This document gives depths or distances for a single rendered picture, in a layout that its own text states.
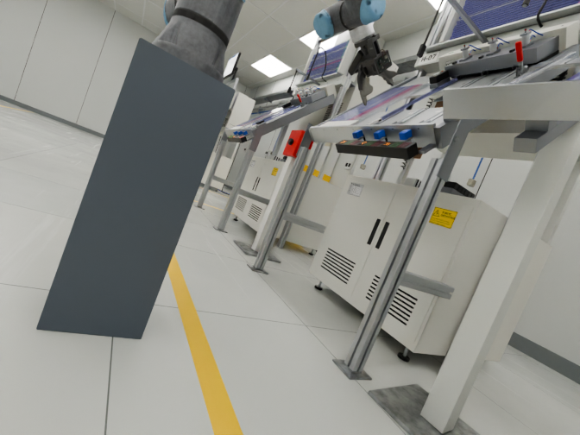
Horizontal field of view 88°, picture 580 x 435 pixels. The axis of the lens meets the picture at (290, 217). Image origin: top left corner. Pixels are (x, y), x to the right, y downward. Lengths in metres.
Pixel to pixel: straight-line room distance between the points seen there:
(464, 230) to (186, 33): 0.97
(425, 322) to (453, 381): 0.31
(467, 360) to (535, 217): 0.37
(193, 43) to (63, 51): 8.98
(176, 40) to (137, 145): 0.21
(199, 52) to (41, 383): 0.61
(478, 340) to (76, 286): 0.86
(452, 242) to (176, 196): 0.89
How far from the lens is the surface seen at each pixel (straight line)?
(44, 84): 9.58
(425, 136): 0.99
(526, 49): 1.41
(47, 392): 0.62
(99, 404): 0.60
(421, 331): 1.18
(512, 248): 0.88
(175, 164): 0.63
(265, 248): 1.48
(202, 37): 0.69
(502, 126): 1.68
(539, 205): 0.89
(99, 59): 9.55
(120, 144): 0.63
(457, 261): 1.17
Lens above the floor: 0.39
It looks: 4 degrees down
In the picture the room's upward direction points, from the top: 22 degrees clockwise
